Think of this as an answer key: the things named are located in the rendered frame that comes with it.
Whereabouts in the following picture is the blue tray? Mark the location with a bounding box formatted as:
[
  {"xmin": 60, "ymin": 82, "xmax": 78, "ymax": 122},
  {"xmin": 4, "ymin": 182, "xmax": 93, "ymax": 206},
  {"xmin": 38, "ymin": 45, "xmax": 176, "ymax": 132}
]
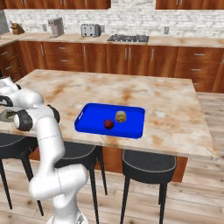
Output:
[{"xmin": 73, "ymin": 102, "xmax": 146, "ymax": 140}]

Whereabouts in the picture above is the grey plate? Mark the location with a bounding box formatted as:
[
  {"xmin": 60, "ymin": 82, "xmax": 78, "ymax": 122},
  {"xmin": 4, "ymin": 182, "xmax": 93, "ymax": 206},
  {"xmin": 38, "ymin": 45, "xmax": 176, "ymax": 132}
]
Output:
[{"xmin": 0, "ymin": 106, "xmax": 18, "ymax": 123}]

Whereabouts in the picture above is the brown wooden island body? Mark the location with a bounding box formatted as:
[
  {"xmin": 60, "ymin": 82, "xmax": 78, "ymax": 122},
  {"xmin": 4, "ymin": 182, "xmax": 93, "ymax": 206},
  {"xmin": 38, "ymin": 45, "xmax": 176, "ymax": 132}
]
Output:
[{"xmin": 29, "ymin": 145, "xmax": 189, "ymax": 184}]

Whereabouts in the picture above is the black bar stool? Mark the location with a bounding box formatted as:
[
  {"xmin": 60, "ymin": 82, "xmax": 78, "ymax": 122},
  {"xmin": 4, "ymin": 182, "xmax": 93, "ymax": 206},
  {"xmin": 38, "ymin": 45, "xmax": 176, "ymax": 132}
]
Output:
[
  {"xmin": 54, "ymin": 141, "xmax": 109, "ymax": 224},
  {"xmin": 0, "ymin": 132, "xmax": 45, "ymax": 217},
  {"xmin": 120, "ymin": 149, "xmax": 178, "ymax": 224}
]

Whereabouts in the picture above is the long brown lower cupboard run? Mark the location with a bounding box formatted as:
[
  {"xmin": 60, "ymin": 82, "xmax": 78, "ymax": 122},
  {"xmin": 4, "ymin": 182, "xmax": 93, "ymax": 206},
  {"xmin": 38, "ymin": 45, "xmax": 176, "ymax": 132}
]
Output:
[{"xmin": 17, "ymin": 40, "xmax": 224, "ymax": 95}]

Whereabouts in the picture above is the black hob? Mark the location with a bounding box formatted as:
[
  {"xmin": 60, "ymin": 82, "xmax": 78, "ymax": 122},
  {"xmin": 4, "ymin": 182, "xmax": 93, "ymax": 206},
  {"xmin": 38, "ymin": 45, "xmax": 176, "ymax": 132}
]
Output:
[{"xmin": 107, "ymin": 33, "xmax": 150, "ymax": 44}]

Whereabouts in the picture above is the silver toaster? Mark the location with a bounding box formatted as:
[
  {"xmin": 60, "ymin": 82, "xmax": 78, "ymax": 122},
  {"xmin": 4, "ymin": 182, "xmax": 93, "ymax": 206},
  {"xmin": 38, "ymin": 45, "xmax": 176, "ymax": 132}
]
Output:
[{"xmin": 80, "ymin": 23, "xmax": 102, "ymax": 39}]

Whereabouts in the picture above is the grey coffee machine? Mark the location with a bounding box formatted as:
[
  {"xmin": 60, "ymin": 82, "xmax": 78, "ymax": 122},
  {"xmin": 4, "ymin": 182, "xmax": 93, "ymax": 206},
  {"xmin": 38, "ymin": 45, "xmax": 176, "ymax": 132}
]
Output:
[{"xmin": 47, "ymin": 17, "xmax": 65, "ymax": 38}]

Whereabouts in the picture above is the short brown lower cupboard run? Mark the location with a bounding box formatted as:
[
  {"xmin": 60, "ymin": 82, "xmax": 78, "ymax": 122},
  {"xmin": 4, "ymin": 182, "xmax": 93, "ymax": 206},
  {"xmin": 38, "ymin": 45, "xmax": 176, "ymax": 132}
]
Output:
[{"xmin": 0, "ymin": 42, "xmax": 25, "ymax": 82}]

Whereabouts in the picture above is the wide brown upper cupboard run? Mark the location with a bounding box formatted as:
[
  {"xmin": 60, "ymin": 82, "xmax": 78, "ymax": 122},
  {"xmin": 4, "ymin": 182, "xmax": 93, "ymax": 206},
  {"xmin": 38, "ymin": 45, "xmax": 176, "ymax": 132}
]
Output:
[{"xmin": 0, "ymin": 0, "xmax": 112, "ymax": 10}]

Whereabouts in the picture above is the brown knife block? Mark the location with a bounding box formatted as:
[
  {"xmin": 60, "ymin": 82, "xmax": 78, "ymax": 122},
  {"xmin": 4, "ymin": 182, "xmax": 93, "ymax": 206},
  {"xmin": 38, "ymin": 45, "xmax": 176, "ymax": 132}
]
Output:
[{"xmin": 9, "ymin": 20, "xmax": 25, "ymax": 36}]

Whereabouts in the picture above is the narrow brown upper cupboard run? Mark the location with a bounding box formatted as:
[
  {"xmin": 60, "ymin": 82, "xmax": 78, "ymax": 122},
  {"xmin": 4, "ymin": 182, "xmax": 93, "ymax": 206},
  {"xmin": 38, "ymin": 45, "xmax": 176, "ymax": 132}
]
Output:
[{"xmin": 155, "ymin": 0, "xmax": 224, "ymax": 11}]

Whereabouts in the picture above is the grey appliance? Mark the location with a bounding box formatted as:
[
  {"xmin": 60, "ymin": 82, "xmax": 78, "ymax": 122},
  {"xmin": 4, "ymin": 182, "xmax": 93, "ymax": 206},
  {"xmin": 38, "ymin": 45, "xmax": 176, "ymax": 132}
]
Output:
[{"xmin": 0, "ymin": 10, "xmax": 11, "ymax": 36}]

